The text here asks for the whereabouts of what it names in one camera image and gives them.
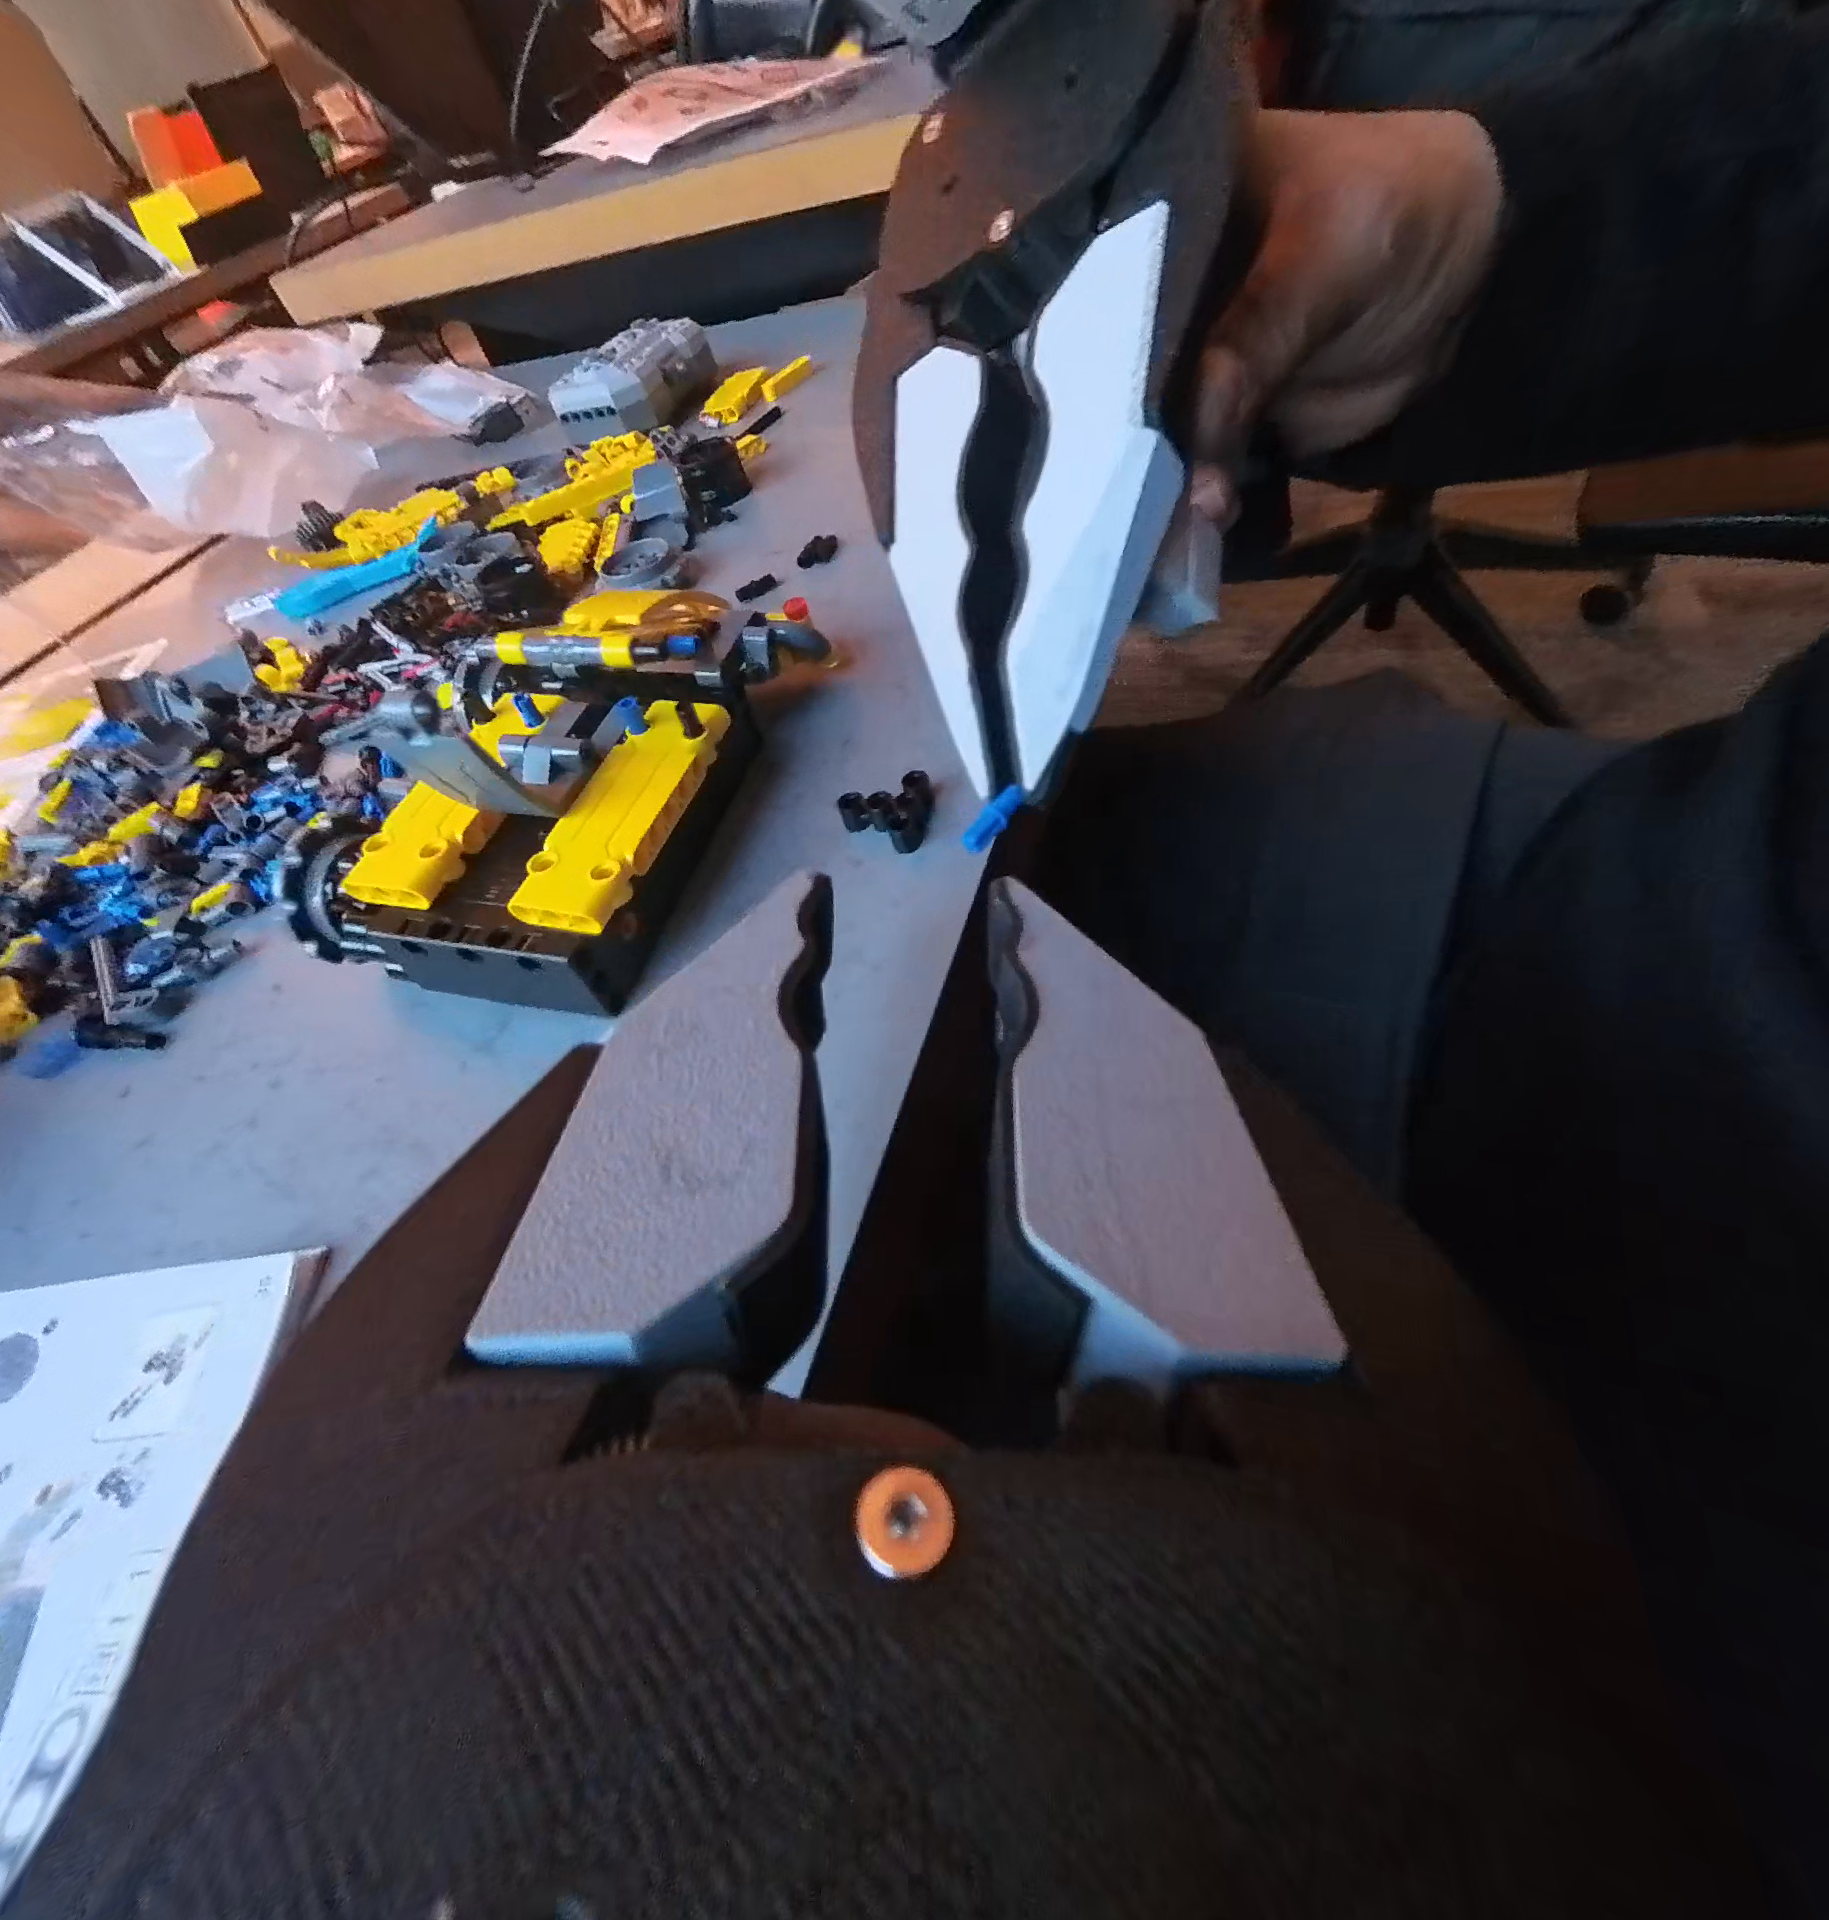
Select grey desk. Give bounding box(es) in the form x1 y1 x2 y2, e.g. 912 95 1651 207
0 291 1013 1501

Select person's dark trousers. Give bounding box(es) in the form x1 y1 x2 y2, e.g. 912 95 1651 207
1025 599 1829 1920

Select clear acrylic box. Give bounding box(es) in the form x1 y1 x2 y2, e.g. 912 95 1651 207
0 193 182 323

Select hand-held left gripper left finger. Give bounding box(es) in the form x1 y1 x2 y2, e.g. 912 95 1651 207
464 870 832 1389

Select pile of yellow beams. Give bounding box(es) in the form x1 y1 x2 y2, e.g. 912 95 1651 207
269 351 817 602

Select black triangular holed connector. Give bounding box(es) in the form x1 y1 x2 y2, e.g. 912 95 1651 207
835 768 937 855

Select person's right hand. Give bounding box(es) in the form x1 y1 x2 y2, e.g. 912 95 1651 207
1190 107 1507 527

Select clear plastic bag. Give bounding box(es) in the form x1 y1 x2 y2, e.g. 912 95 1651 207
164 321 541 443

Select sticker sheet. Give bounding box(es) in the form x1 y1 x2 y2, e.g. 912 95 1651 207
0 697 97 827

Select blue brick separator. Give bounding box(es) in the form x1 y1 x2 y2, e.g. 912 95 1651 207
275 554 421 620

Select grey motor block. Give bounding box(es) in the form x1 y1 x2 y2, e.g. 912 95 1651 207
546 315 721 429

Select instruction booklet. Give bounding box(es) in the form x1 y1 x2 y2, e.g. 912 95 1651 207
0 1244 332 1920

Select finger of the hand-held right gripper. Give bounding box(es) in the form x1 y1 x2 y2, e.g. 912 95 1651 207
996 195 1223 788
886 337 1028 804

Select printed paper sheet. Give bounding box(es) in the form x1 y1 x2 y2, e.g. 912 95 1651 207
546 57 892 165

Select black office chair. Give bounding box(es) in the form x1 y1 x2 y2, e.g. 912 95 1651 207
1574 464 1829 579

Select person's right forearm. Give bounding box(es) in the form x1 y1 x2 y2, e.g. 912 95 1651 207
1274 0 1829 497

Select crumpled plastic bag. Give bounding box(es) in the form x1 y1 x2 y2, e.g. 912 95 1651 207
0 366 392 557

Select yellow toy brick car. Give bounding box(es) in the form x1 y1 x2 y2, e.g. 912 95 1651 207
290 585 841 1019

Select yellow storage box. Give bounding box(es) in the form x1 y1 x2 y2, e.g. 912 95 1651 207
125 156 262 271

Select wooden edged desk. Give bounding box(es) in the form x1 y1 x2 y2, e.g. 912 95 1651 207
269 59 946 323

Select office chair base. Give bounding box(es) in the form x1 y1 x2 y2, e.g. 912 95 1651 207
1235 487 1657 729

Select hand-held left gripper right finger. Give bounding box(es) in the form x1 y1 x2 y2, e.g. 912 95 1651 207
982 876 1350 1389

